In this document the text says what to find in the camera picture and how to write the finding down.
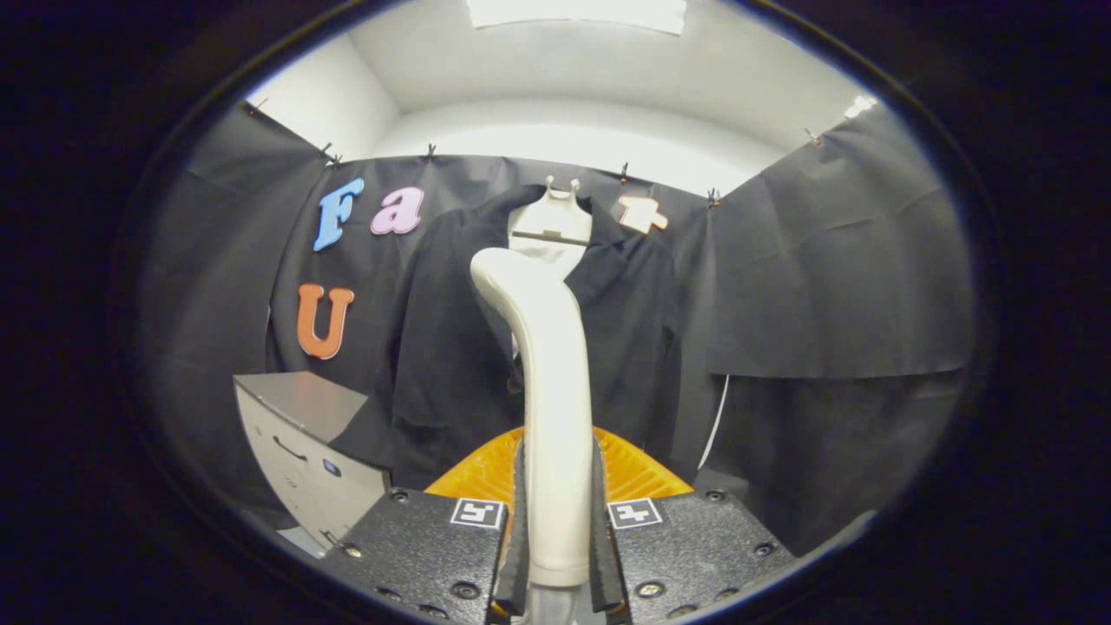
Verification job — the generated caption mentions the black suit jacket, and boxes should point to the black suit jacket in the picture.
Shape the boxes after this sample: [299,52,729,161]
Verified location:
[330,184,687,491]

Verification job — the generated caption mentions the grey cabinet unit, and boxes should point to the grey cabinet unit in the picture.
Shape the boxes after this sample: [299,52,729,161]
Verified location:
[233,372,391,552]

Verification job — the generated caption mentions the white mannequin torso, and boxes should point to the white mannequin torso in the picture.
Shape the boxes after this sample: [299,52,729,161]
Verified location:
[506,176,594,279]

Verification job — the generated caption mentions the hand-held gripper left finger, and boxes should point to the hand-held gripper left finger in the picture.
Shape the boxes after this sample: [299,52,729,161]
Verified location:
[319,427,529,625]

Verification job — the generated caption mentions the black backdrop cloth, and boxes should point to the black backdrop cloth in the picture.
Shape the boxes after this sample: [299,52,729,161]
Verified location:
[130,100,977,556]

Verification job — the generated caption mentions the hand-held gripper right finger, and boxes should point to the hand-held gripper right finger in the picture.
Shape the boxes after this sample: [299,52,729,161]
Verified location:
[590,427,798,625]

